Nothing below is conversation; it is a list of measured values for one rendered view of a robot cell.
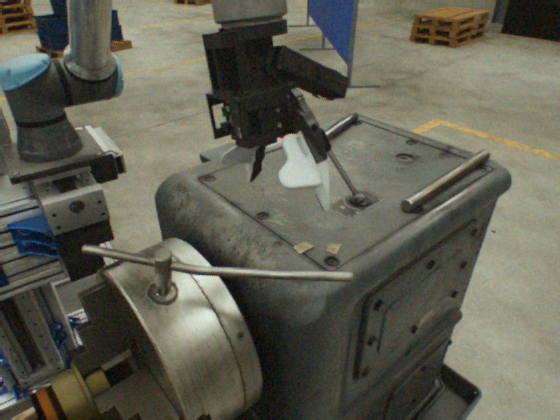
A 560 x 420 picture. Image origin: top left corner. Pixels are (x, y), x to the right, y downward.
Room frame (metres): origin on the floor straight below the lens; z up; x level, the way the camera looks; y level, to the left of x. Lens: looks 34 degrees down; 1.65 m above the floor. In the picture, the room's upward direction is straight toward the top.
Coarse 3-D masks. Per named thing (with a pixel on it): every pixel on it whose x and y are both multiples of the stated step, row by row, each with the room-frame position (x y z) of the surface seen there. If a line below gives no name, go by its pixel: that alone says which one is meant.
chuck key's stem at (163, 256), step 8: (160, 248) 0.41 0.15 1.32; (160, 256) 0.40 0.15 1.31; (168, 256) 0.40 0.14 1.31; (160, 264) 0.39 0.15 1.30; (168, 264) 0.40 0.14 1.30; (160, 272) 0.40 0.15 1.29; (168, 272) 0.40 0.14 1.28; (160, 280) 0.40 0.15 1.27; (168, 280) 0.40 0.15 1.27; (160, 288) 0.41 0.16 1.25
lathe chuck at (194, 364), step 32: (128, 288) 0.42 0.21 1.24; (192, 288) 0.43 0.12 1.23; (128, 320) 0.42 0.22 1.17; (160, 320) 0.38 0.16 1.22; (192, 320) 0.39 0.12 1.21; (128, 352) 0.46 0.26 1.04; (160, 352) 0.34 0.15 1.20; (192, 352) 0.36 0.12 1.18; (224, 352) 0.37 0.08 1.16; (160, 384) 0.36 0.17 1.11; (192, 384) 0.33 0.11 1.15; (224, 384) 0.35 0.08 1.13; (192, 416) 0.31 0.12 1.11; (224, 416) 0.34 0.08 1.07
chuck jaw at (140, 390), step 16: (144, 368) 0.39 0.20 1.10; (128, 384) 0.37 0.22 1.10; (144, 384) 0.37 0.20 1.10; (96, 400) 0.34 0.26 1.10; (112, 400) 0.34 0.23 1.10; (128, 400) 0.34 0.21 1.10; (144, 400) 0.34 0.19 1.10; (160, 400) 0.34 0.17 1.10; (112, 416) 0.33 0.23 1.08; (128, 416) 0.32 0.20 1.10; (144, 416) 0.32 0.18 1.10; (160, 416) 0.32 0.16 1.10; (176, 416) 0.32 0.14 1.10
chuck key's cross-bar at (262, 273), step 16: (112, 256) 0.40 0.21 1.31; (128, 256) 0.40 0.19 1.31; (144, 256) 0.41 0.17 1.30; (192, 272) 0.40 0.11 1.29; (208, 272) 0.40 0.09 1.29; (224, 272) 0.39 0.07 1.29; (240, 272) 0.39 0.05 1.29; (256, 272) 0.39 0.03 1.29; (272, 272) 0.39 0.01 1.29; (288, 272) 0.39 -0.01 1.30; (304, 272) 0.38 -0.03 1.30; (320, 272) 0.38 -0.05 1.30; (336, 272) 0.38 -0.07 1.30
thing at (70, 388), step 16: (96, 368) 0.38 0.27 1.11; (64, 384) 0.35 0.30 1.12; (80, 384) 0.35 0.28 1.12; (96, 384) 0.36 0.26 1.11; (32, 400) 0.33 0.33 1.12; (48, 400) 0.33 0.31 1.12; (64, 400) 0.33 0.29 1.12; (80, 400) 0.34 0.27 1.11; (48, 416) 0.31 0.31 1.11; (64, 416) 0.32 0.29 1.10; (80, 416) 0.32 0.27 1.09; (96, 416) 0.33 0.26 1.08
